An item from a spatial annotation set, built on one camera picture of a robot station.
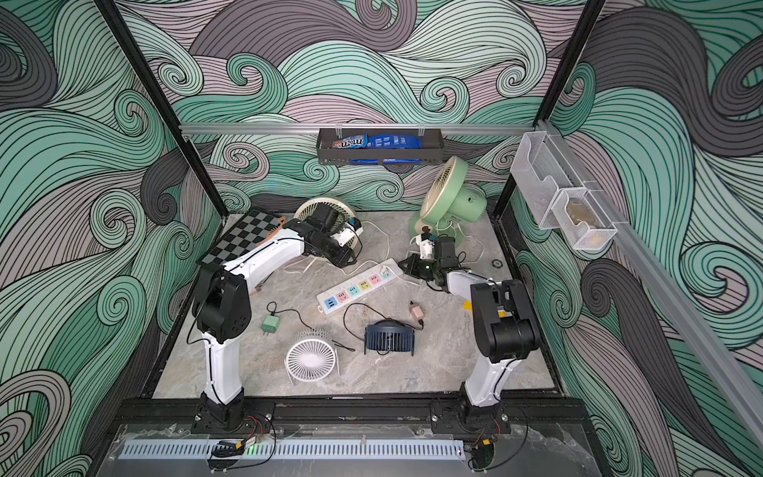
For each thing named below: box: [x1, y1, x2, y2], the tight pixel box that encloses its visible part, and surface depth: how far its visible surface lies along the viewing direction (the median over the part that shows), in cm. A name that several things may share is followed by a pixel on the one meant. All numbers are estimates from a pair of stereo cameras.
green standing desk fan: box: [410, 155, 488, 248], surface depth 91 cm
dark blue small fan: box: [363, 318, 415, 357], surface depth 82 cm
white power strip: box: [315, 257, 405, 316], surface depth 97 cm
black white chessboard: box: [201, 209, 284, 266], surface depth 112 cm
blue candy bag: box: [330, 134, 423, 150], surface depth 94 cm
